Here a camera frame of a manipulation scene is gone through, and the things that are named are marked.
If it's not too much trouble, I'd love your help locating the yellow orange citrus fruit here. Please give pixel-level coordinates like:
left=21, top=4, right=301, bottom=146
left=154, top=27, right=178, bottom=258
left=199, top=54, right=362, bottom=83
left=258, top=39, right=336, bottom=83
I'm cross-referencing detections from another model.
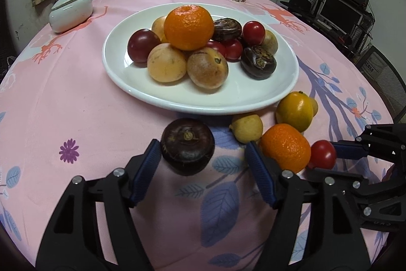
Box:
left=275, top=91, right=314, bottom=132

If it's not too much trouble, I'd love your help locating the small yellow longan fruit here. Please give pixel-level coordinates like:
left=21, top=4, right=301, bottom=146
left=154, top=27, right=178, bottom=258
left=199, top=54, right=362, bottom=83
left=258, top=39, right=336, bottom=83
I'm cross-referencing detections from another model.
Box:
left=229, top=114, right=264, bottom=144

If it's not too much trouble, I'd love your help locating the greenish tan round fruit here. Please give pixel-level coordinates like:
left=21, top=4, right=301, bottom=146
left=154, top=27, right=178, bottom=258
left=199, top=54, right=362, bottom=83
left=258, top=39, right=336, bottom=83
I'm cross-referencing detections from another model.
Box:
left=261, top=30, right=279, bottom=56

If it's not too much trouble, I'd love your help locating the dark brown passion fruit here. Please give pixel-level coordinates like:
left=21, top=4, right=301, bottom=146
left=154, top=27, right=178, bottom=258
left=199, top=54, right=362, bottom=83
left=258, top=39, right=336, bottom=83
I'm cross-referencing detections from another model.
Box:
left=211, top=18, right=242, bottom=42

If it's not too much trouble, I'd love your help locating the large orange tangerine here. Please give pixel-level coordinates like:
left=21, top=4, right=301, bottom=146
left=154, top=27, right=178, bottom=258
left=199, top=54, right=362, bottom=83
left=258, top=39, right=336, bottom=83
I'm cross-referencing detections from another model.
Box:
left=164, top=5, right=214, bottom=51

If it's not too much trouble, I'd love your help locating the dark red plum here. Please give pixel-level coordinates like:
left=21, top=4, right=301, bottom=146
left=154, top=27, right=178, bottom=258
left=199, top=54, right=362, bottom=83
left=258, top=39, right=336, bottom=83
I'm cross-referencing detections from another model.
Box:
left=127, top=29, right=161, bottom=64

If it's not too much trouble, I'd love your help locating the tan striped melon fruit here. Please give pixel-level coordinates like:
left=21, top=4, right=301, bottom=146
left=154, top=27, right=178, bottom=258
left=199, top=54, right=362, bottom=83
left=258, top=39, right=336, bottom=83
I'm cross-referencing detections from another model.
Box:
left=151, top=15, right=167, bottom=43

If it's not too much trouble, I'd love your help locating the white round plate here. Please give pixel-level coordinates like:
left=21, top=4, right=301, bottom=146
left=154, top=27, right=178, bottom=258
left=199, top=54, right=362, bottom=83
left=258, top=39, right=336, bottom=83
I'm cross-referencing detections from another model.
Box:
left=103, top=3, right=299, bottom=115

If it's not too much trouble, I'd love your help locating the pink printed tablecloth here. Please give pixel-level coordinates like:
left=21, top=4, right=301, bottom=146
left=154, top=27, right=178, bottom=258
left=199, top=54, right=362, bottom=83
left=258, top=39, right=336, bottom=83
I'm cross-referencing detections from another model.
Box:
left=1, top=0, right=392, bottom=270

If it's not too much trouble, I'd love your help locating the black metal shelf rack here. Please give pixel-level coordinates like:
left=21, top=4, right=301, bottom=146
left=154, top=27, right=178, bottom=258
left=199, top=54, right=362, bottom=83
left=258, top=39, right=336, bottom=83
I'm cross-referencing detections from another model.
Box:
left=280, top=0, right=375, bottom=61

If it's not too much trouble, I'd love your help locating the black computer monitor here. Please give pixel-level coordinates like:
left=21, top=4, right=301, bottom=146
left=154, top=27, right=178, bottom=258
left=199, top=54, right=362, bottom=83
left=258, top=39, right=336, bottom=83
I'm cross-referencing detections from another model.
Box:
left=319, top=0, right=363, bottom=35

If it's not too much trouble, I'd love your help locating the white lidded ceramic jar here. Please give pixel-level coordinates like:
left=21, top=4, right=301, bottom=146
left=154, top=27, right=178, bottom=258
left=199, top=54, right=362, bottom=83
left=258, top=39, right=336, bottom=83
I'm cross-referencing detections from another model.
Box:
left=49, top=0, right=93, bottom=33

